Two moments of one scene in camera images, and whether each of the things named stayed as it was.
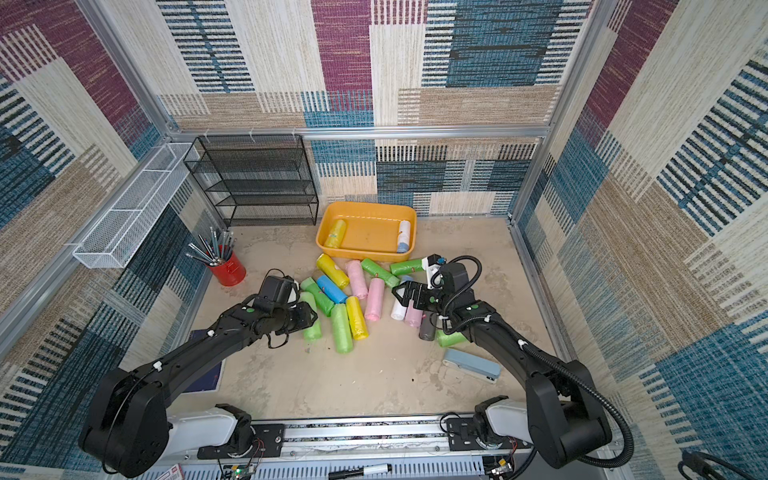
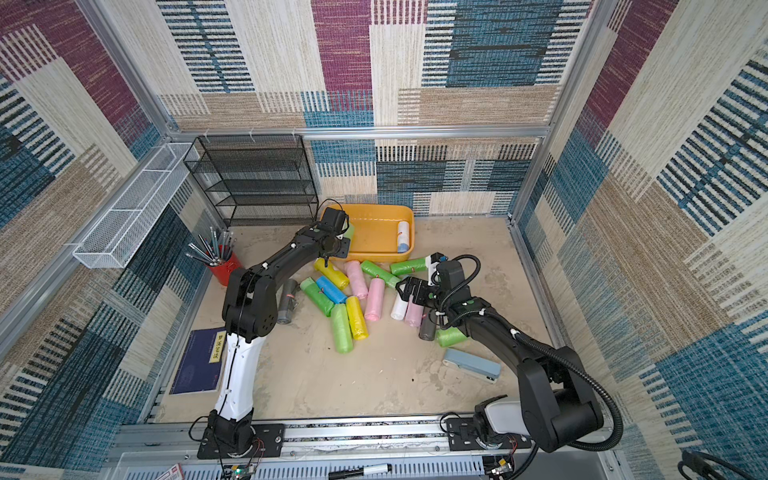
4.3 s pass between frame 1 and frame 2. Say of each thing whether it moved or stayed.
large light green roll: moved
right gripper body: stayed
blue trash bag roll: stayed
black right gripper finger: stayed
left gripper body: moved
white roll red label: stayed
